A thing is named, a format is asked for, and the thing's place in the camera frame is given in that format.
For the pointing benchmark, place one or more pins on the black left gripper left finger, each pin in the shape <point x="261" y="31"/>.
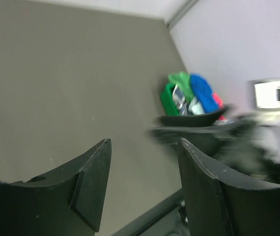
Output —
<point x="66" y="201"/>

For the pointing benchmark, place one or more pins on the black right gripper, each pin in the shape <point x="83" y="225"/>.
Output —
<point x="245" y="145"/>

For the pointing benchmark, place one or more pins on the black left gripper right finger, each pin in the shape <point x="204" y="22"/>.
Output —
<point x="221" y="201"/>

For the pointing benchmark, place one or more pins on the pink cloth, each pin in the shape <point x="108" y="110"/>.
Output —
<point x="218" y="101"/>

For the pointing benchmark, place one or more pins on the royal blue cloth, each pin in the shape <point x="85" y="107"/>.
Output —
<point x="203" y="92"/>

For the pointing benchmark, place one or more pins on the green plastic tray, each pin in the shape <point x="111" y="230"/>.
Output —
<point x="167" y="101"/>

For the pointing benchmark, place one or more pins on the patterned white blue cloth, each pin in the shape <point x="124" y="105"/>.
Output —
<point x="179" y="100"/>

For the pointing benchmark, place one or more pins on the black table front rail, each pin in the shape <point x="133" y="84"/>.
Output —
<point x="165" y="219"/>

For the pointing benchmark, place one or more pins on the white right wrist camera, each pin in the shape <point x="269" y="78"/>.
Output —
<point x="264" y="98"/>

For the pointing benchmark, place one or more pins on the aluminium frame right post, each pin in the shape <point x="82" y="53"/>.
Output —
<point x="180" y="13"/>

